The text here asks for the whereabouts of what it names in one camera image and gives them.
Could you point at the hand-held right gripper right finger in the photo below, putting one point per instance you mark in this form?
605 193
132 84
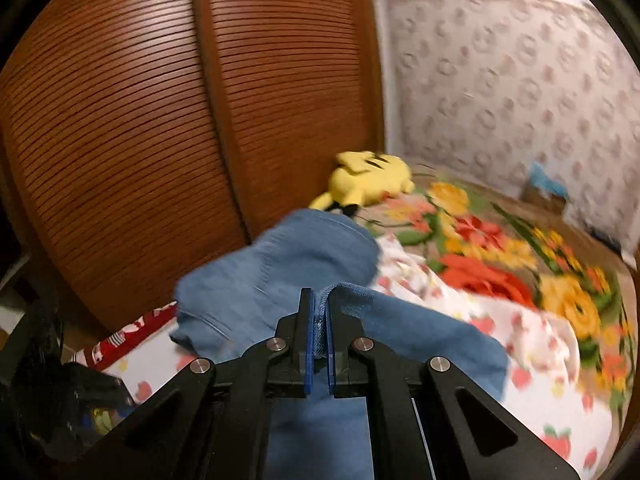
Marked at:
328 360

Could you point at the red printed cloth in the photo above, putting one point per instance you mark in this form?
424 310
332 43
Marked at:
130 335

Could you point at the yellow plush toy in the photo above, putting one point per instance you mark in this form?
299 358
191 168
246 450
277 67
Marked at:
372 175

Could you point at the white fruit print sheet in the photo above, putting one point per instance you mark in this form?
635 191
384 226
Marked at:
540 350

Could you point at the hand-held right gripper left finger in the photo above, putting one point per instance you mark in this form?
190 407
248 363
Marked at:
310 355

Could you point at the wooden louvered wardrobe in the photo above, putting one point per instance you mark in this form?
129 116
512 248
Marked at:
150 110

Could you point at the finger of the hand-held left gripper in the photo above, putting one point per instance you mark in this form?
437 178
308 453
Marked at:
100 385

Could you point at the brown floral blanket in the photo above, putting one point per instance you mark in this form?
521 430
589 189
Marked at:
565 285

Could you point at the blue denim pants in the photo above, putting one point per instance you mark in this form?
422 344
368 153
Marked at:
300 255

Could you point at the blue plastic bag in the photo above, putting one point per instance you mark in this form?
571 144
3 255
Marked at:
547 177

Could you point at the cardboard box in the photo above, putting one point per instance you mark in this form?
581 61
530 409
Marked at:
542 197

